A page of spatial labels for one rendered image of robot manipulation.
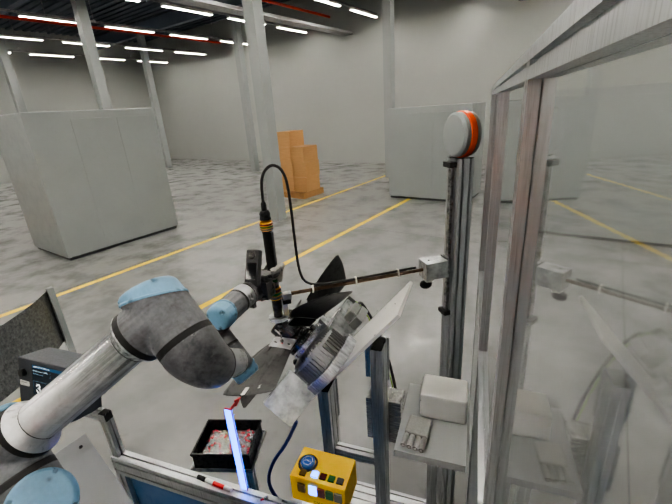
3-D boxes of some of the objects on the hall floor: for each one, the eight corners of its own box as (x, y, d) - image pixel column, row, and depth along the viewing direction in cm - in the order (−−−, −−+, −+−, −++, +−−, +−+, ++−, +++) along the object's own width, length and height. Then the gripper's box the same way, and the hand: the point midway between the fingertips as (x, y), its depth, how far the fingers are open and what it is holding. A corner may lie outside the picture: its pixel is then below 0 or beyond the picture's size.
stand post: (391, 537, 187) (386, 337, 147) (387, 556, 179) (381, 351, 139) (382, 534, 189) (375, 336, 148) (377, 553, 181) (369, 349, 140)
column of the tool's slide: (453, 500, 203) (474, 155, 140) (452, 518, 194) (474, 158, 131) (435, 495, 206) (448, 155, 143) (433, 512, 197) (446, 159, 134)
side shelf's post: (434, 561, 176) (439, 422, 147) (433, 570, 173) (438, 429, 144) (425, 558, 177) (429, 419, 148) (424, 567, 174) (428, 427, 145)
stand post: (346, 523, 195) (335, 378, 163) (341, 541, 187) (327, 392, 155) (338, 520, 196) (325, 376, 164) (332, 538, 188) (317, 390, 157)
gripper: (233, 306, 120) (266, 278, 139) (265, 310, 116) (294, 281, 135) (228, 282, 117) (263, 256, 136) (261, 285, 113) (292, 258, 132)
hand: (276, 262), depth 133 cm, fingers closed on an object, 4 cm apart
